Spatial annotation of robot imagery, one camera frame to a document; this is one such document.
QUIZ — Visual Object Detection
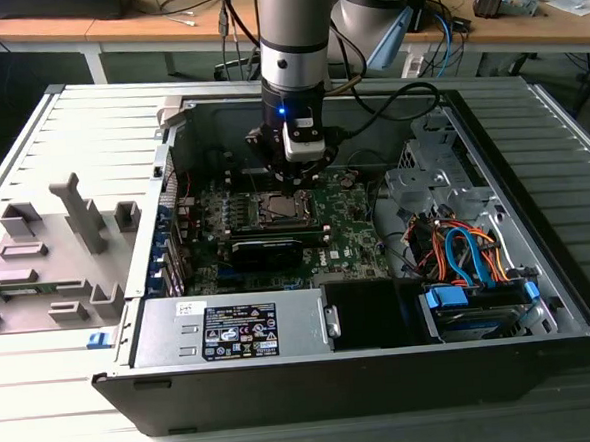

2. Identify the metal drive cage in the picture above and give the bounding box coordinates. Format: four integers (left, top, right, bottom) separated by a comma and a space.
381, 107, 502, 226

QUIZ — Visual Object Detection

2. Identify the blue flat wire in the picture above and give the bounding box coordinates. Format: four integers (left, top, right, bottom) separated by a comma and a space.
443, 222, 501, 293

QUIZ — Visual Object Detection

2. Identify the black upright box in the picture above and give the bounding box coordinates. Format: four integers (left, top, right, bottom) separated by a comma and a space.
403, 0, 436, 34

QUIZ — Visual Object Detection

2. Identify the grey parts rack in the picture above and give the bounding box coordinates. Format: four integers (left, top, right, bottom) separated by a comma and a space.
0, 167, 150, 336

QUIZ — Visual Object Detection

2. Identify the grey power supply unit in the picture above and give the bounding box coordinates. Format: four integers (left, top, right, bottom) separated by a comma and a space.
127, 285, 344, 370

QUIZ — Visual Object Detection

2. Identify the blue plastic clip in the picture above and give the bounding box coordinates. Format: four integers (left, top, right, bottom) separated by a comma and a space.
84, 329, 113, 352

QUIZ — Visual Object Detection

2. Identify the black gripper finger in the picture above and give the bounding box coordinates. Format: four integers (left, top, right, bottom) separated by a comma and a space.
293, 127, 343, 189
242, 124, 299, 199

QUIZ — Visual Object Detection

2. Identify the white power adapter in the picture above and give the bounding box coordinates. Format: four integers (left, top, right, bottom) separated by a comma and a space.
398, 47, 426, 79

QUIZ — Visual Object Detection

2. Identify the grey metal drive unit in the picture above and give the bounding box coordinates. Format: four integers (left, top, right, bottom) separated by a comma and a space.
504, 0, 540, 18

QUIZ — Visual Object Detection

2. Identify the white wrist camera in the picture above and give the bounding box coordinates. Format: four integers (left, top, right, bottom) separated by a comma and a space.
281, 106, 325, 163

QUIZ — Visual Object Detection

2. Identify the wooden desk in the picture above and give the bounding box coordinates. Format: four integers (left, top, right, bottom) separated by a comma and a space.
0, 0, 277, 93
396, 0, 590, 83

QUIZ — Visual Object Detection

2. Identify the black flat equipment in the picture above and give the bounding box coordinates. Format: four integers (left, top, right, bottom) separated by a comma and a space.
0, 0, 134, 28

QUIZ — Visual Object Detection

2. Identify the CPU socket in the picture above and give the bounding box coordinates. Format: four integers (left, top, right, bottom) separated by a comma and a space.
255, 186, 322, 229

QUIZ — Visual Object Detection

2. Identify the open black PC case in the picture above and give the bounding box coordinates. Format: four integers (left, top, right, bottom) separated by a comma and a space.
74, 60, 590, 442

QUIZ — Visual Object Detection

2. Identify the green motherboard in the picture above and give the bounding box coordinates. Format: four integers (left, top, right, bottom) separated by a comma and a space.
171, 163, 398, 297

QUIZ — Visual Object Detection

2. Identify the black plastic duct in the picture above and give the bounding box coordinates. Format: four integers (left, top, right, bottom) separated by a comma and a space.
322, 274, 427, 353

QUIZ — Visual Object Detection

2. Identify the orange wire bundle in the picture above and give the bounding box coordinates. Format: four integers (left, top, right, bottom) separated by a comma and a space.
403, 211, 516, 291

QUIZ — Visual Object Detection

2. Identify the dark finned heatsink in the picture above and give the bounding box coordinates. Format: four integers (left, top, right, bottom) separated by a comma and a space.
471, 0, 510, 20

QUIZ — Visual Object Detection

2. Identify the green RAM stick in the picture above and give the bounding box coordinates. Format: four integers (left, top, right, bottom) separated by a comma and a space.
1, 284, 45, 299

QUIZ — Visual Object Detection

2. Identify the clear plastic bag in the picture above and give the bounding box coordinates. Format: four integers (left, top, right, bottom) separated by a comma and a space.
545, 0, 590, 19

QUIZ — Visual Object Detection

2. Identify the silver CPU plate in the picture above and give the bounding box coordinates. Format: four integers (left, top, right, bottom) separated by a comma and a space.
264, 194, 302, 220

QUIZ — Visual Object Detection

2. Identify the hard disk in blue carrier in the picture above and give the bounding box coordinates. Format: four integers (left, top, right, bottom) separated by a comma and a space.
418, 276, 544, 345

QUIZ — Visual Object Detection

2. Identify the black graphics card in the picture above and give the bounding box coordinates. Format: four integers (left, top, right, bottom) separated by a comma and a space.
228, 234, 308, 275

